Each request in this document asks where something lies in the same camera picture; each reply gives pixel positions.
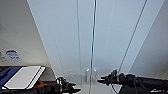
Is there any white door handle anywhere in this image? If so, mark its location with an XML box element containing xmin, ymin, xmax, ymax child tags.
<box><xmin>92</xmin><ymin>67</ymin><xmax>98</xmax><ymax>83</ymax></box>
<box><xmin>85</xmin><ymin>68</ymin><xmax>91</xmax><ymax>84</ymax></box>

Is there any white wardrobe door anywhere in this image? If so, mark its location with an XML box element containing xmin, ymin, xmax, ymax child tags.
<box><xmin>90</xmin><ymin>0</ymin><xmax>148</xmax><ymax>94</ymax></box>
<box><xmin>26</xmin><ymin>0</ymin><xmax>96</xmax><ymax>94</ymax></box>

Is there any white folding table top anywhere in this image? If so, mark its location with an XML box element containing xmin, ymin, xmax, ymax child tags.
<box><xmin>2</xmin><ymin>65</ymin><xmax>47</xmax><ymax>91</ymax></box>

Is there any white wardrobe carcass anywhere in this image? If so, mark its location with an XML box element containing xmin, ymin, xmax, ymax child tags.
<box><xmin>26</xmin><ymin>0</ymin><xmax>168</xmax><ymax>94</ymax></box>

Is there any thin black cable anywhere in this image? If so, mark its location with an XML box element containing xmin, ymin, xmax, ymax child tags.
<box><xmin>110</xmin><ymin>83</ymin><xmax>123</xmax><ymax>94</ymax></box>

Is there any orange table frame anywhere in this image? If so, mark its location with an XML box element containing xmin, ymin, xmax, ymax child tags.
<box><xmin>32</xmin><ymin>79</ymin><xmax>48</xmax><ymax>89</ymax></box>

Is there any blue wall sign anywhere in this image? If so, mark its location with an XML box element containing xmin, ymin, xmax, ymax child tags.
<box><xmin>4</xmin><ymin>48</ymin><xmax>22</xmax><ymax>62</ymax></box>

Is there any white wall sign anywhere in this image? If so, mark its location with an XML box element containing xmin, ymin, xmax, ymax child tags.
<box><xmin>0</xmin><ymin>51</ymin><xmax>6</xmax><ymax>63</ymax></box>

